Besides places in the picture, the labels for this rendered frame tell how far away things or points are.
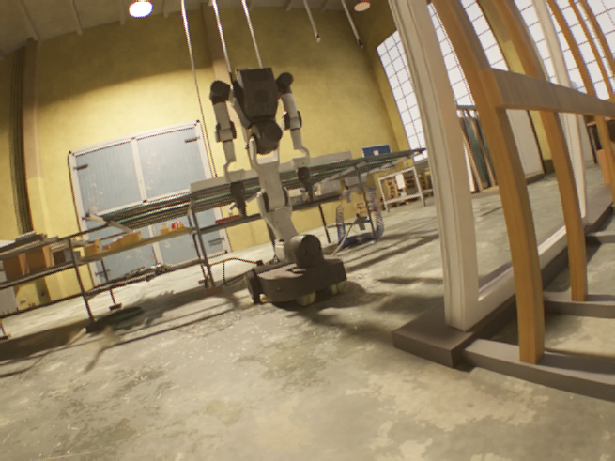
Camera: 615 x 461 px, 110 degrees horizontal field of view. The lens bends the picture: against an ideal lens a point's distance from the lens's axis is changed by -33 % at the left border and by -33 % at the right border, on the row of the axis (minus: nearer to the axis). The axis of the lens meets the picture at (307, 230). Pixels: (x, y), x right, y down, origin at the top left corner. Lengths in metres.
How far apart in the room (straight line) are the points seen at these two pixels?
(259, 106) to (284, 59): 9.70
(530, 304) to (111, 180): 9.29
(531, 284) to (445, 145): 0.36
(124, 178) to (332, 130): 6.78
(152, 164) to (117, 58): 3.86
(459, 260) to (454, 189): 0.17
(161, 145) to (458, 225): 9.06
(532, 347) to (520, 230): 0.24
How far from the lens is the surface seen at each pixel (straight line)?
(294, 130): 2.04
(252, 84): 1.91
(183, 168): 9.29
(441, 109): 0.76
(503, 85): 0.62
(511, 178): 0.62
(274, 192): 1.97
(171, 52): 11.01
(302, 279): 1.60
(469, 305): 0.86
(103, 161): 9.59
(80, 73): 11.13
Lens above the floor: 0.45
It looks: 3 degrees down
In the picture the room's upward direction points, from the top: 15 degrees counter-clockwise
